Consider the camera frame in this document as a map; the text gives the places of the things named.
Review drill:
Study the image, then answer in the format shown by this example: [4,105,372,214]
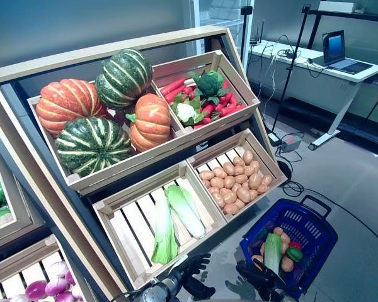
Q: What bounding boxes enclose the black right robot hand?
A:
[236,260,288,302]

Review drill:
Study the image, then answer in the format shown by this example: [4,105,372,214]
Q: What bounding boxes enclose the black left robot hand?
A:
[179,252,216,300]

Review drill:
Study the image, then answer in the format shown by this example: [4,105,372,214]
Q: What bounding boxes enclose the blue plastic shopping basket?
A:
[239,194,339,299]

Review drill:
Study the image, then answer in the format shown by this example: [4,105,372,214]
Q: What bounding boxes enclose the orange carrot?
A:
[251,254,266,271]

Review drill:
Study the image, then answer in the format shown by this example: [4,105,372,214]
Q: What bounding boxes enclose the long green chinese cabbage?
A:
[151,187,180,265]

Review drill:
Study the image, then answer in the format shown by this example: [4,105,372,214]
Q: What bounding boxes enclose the pale chinese cabbage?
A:
[165,184,207,240]

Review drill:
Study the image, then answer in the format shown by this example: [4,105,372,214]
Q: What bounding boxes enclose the wooden cabbage crate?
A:
[92,162,227,291]

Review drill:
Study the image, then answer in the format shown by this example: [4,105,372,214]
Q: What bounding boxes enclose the wide wooden pumpkin crate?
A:
[27,82,190,193]

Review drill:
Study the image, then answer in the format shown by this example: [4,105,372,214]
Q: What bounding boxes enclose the wooden potato crate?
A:
[186,128,289,223]

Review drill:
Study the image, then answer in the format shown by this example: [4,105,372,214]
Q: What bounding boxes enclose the grey box with red label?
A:
[280,134,304,153]

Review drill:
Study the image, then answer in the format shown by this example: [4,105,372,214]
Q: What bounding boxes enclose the wooden carrot crate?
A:
[151,49,261,139]

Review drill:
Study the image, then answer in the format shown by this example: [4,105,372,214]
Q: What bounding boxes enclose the small orange pumpkin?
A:
[125,93,173,153]

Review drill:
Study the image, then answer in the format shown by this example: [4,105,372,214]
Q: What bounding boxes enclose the white cauliflower with leaves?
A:
[171,92,209,128]

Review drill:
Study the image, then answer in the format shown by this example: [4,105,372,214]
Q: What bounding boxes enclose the green striped pumpkin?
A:
[94,48,154,111]
[55,116,134,178]

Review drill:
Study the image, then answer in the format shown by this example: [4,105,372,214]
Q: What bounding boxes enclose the neighbouring wooden display shelf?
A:
[0,105,84,302]

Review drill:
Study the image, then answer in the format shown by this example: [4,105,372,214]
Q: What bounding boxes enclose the wooden onion crate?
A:
[0,234,84,302]

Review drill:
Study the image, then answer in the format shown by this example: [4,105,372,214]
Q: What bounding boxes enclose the green broccoli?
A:
[188,70,231,106]

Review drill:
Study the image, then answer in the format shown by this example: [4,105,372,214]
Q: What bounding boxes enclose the wooden pepper crate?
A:
[0,135,36,247]

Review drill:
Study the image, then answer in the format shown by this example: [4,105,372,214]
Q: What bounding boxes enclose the white desk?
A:
[247,40,378,152]

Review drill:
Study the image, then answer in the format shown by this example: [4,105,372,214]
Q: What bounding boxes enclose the large orange pumpkin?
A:
[35,78,110,137]

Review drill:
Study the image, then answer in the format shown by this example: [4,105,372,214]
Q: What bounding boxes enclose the tall black tripod stand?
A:
[263,4,313,143]

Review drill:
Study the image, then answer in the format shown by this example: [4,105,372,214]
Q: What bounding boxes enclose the black router with antennas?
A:
[249,19,266,46]

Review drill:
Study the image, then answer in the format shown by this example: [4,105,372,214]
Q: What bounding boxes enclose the large wooden display shelf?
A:
[0,25,288,302]

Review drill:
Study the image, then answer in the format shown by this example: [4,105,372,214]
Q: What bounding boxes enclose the glass door fridge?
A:
[188,0,256,70]

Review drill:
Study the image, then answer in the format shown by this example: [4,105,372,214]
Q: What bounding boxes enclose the open laptop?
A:
[321,30,374,76]

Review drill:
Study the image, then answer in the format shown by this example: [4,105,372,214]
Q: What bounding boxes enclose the white cardboard box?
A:
[318,1,355,14]

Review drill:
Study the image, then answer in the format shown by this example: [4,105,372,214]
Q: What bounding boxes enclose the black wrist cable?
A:
[111,288,147,302]

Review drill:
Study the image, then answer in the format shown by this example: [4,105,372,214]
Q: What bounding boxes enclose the black floor cable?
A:
[274,150,378,250]

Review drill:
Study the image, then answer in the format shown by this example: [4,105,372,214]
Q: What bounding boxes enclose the white hanging cable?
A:
[268,43,280,99]

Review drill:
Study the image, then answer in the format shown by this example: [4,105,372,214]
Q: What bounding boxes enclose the black camera stand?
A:
[239,6,254,69]

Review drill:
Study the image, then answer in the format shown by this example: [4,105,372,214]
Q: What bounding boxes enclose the black wall shelf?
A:
[306,9,378,51]

